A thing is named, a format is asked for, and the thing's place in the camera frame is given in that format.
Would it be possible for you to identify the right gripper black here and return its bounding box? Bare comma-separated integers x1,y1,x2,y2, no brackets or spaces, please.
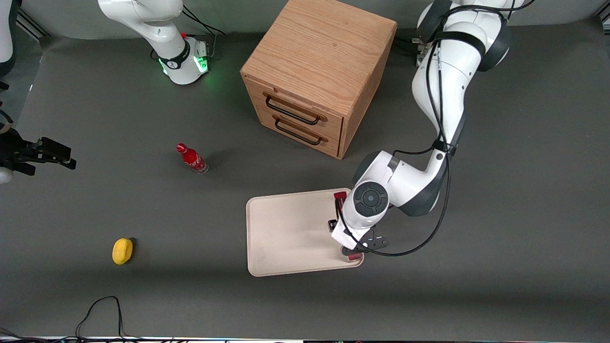
0,128,77,176

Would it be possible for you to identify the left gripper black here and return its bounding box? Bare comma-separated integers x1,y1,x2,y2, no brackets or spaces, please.
327,219,389,258

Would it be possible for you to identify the red tartan cookie box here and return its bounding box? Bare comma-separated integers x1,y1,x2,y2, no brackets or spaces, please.
333,191,364,262

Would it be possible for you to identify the beige plastic tray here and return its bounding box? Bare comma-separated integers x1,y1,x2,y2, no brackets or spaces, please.
246,189,365,277

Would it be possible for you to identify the wooden drawer front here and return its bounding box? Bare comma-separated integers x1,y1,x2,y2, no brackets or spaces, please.
254,101,342,160
245,79,345,141

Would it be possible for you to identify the yellow lemon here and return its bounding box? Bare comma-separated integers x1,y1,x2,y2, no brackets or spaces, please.
112,237,134,266

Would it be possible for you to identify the red cola bottle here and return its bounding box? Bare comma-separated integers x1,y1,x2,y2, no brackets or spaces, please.
176,142,209,175

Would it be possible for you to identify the dark grey table mat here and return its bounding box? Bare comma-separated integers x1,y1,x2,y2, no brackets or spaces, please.
0,19,610,341

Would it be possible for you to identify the wooden drawer cabinet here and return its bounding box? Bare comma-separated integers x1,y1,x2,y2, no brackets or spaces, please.
240,0,398,160

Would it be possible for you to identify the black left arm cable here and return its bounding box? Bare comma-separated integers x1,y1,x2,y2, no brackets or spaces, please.
334,0,537,258

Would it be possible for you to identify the black drawer handle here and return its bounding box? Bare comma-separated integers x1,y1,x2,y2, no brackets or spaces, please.
264,93,329,126
274,116,329,146

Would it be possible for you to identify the black loose table cable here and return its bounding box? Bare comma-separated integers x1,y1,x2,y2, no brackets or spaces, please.
0,295,177,343

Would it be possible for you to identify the black right arm base cable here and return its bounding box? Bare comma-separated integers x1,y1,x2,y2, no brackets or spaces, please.
181,4,226,60

